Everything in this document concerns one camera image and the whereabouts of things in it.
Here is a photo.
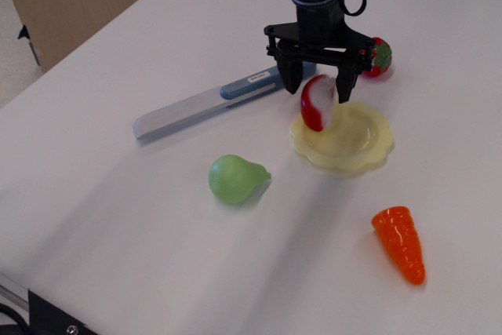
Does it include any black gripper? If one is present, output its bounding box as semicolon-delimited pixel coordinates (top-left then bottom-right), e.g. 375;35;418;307
264;4;375;104

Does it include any red and white toy sushi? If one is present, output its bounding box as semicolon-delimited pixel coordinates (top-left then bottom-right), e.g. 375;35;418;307
300;75;336;132

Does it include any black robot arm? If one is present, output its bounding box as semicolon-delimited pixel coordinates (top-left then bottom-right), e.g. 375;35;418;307
264;0;376;104

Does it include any pale yellow toy plate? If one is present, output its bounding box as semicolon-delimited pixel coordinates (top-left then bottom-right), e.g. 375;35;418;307
289;102;395;176

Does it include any red toy strawberry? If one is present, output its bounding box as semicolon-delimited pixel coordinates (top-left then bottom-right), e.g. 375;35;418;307
362;37;392;78

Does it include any blue toy knife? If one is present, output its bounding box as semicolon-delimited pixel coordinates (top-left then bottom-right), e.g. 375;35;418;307
132;60;318;141

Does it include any green toy pear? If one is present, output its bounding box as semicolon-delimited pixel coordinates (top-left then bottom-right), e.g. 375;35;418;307
208;155;271;204

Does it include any orange toy carrot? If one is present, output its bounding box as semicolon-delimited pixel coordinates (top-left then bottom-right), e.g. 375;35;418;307
371;206;426;286

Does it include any black corner bracket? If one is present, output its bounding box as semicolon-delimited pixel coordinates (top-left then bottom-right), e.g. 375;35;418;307
28;290;96;335

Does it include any aluminium table frame rail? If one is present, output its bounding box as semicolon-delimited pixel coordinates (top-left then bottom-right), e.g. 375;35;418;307
1;274;32;334

